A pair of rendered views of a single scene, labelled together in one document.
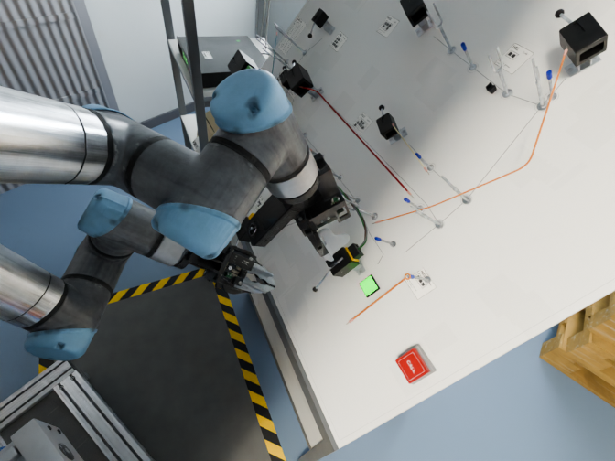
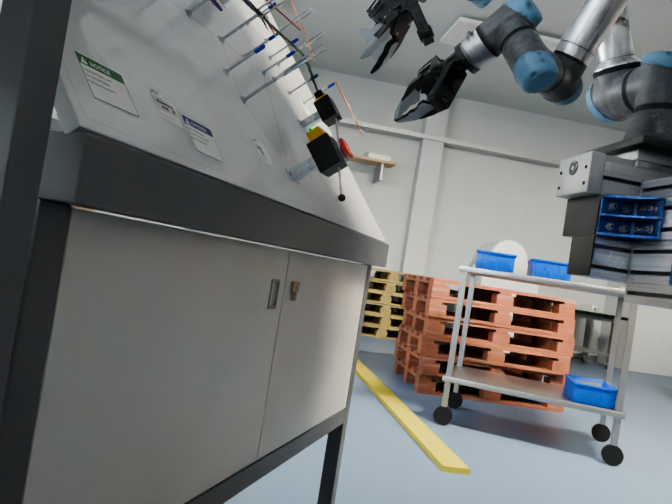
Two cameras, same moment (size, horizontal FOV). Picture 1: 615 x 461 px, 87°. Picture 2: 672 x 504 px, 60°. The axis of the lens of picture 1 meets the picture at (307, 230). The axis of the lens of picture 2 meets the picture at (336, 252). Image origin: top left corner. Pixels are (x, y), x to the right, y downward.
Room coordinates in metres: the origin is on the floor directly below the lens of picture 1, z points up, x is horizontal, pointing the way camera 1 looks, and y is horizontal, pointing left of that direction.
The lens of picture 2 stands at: (1.20, 1.07, 0.78)
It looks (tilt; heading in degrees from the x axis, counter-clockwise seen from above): 1 degrees up; 234
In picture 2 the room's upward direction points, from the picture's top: 9 degrees clockwise
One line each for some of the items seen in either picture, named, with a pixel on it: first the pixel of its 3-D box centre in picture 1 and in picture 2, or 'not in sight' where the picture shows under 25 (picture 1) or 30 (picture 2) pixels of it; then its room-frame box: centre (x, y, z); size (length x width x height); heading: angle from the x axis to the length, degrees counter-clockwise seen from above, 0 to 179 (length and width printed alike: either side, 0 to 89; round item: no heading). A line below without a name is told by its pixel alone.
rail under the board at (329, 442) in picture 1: (257, 257); (300, 232); (0.62, 0.14, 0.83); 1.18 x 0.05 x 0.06; 35
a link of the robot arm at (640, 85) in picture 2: not in sight; (663, 82); (-0.17, 0.37, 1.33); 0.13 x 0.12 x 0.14; 71
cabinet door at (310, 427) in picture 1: (287, 355); (321, 343); (0.40, -0.03, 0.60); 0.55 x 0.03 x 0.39; 35
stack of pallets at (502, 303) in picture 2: not in sight; (479, 338); (-2.42, -1.88, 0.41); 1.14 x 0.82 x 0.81; 152
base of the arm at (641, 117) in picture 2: not in sight; (658, 130); (-0.16, 0.38, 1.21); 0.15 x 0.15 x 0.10
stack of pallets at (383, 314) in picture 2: not in sight; (380, 302); (-3.79, -4.66, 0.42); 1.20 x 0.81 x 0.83; 152
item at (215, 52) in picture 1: (223, 59); not in sight; (1.41, 0.52, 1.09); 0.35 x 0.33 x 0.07; 35
